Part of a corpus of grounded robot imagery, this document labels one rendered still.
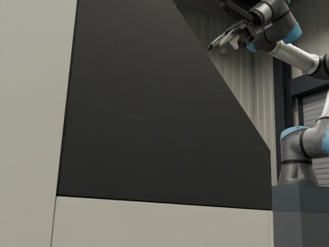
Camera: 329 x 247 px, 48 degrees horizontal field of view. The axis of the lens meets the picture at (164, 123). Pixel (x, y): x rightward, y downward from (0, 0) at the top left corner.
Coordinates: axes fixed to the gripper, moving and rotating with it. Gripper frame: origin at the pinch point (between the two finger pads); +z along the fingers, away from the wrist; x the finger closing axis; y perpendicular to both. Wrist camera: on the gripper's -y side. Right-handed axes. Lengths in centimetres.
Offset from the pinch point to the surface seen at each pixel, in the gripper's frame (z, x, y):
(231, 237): 46, -37, 31
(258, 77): -500, 741, 281
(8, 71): 62, -42, -27
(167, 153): 46, -37, 5
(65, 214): 70, -44, -1
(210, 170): 40, -35, 16
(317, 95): -458, 526, 328
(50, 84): 57, -40, -21
